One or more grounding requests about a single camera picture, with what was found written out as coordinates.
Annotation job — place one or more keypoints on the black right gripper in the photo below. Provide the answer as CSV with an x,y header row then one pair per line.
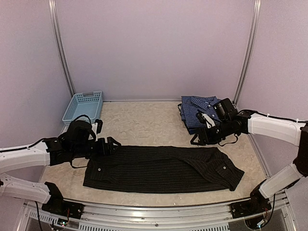
x,y
204,136

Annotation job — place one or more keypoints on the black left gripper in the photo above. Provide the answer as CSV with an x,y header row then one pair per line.
x,y
102,151

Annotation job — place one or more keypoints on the black pinstriped long sleeve shirt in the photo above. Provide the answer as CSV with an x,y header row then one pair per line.
x,y
163,169

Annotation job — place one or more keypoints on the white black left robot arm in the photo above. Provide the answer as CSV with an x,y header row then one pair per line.
x,y
79,141

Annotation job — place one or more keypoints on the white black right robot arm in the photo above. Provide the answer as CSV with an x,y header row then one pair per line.
x,y
282,144

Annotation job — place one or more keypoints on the blue checked folded shirt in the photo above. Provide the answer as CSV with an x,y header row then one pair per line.
x,y
204,104

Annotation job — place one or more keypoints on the light blue plastic basket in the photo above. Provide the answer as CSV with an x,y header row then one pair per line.
x,y
89,104

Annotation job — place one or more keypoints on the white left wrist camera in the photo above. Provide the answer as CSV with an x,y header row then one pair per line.
x,y
97,128

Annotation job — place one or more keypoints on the aluminium front rail frame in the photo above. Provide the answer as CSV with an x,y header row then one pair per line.
x,y
210,217

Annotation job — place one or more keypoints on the right aluminium corner post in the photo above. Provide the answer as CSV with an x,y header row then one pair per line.
x,y
248,51

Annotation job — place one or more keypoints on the aluminium corner post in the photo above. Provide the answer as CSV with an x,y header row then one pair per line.
x,y
60,47
248,51

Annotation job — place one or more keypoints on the left aluminium corner post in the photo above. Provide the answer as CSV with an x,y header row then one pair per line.
x,y
60,47

